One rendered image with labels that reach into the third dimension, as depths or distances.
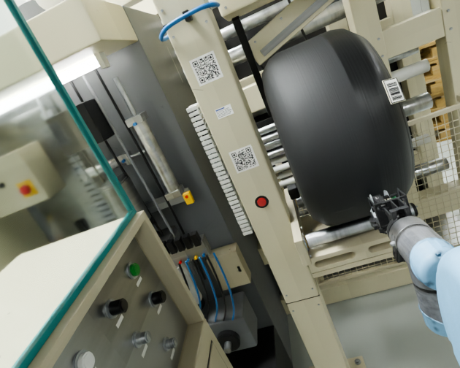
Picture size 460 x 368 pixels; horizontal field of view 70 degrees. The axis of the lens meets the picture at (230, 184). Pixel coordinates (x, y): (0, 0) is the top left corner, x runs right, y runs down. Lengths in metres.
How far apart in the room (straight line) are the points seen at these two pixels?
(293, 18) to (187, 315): 1.09
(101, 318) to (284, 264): 0.71
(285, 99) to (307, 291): 0.74
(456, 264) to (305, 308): 1.07
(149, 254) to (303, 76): 0.60
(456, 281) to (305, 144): 0.57
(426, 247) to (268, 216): 0.59
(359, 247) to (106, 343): 0.75
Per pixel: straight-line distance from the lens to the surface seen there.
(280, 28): 1.37
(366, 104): 0.85
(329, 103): 0.84
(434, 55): 3.60
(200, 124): 1.02
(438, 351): 1.91
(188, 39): 0.99
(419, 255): 0.64
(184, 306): 0.98
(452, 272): 0.33
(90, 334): 0.68
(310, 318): 1.40
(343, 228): 1.09
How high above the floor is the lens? 1.52
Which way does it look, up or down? 20 degrees down
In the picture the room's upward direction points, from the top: 24 degrees counter-clockwise
